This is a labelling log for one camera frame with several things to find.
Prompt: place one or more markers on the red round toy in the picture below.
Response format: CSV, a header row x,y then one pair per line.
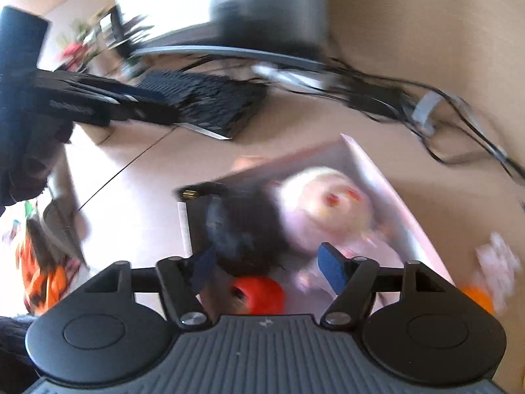
x,y
257,295

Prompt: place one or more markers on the pink cardboard box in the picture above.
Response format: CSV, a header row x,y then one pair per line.
x,y
408,238

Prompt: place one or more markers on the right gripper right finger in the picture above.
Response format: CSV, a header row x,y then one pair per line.
x,y
352,280

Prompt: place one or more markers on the orange pumpkin toy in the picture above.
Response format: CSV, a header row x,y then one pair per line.
x,y
478,295

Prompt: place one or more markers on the black curved monitor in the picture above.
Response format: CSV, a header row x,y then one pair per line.
x,y
293,33

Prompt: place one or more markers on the black plush toy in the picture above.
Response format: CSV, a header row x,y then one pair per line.
x,y
243,227

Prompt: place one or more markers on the black power adapter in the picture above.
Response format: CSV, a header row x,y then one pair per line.
x,y
381,100

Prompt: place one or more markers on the pink tissue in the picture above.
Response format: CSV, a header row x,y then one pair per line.
x,y
498,267

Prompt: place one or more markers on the black mechanical keyboard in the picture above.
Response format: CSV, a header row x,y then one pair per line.
x,y
216,106

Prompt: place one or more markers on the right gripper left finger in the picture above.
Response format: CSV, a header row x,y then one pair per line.
x,y
181,282

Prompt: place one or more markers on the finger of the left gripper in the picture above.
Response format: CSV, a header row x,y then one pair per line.
x,y
127,108
112,86

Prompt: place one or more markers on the pink fluffy doll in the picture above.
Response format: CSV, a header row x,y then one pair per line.
x,y
320,204

